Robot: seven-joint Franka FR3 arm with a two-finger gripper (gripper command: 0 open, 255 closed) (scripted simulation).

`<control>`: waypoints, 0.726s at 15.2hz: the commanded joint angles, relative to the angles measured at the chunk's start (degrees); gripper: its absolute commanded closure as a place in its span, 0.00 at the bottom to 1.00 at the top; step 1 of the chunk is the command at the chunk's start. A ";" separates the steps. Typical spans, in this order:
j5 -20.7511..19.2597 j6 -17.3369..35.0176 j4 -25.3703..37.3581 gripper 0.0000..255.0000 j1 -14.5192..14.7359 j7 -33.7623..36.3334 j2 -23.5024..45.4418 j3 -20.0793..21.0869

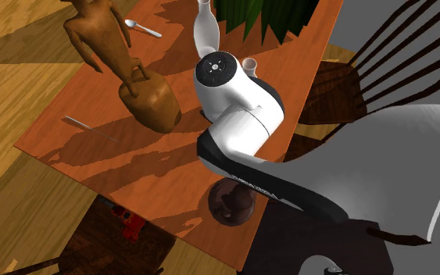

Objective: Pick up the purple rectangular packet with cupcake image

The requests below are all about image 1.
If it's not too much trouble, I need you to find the dark robot stand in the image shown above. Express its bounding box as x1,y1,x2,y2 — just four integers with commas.
238,199,396,275

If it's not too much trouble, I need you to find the green leafy plant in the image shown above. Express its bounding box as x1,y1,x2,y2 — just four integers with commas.
213,0,322,46

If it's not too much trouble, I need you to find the dark brown bowl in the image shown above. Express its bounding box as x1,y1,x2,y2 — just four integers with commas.
207,177,258,228

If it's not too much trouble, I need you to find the dark wooden spindle chair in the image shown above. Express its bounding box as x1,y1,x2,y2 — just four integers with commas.
283,0,440,163

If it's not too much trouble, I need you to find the brown wooden figure statue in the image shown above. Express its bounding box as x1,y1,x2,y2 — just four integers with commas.
59,0,183,134

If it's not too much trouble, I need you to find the red toy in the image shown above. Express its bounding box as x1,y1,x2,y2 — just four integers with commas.
109,203,147,245

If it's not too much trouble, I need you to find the silver spoon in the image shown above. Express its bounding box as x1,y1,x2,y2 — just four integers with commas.
123,19,163,39

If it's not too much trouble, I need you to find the thin silver rod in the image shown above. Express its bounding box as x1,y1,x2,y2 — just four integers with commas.
63,115,120,144

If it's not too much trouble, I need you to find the orange wooden table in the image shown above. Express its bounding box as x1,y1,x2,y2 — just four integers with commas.
13,0,345,273

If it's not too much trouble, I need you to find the small beige vase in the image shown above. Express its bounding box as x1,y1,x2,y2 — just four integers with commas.
241,57,259,79

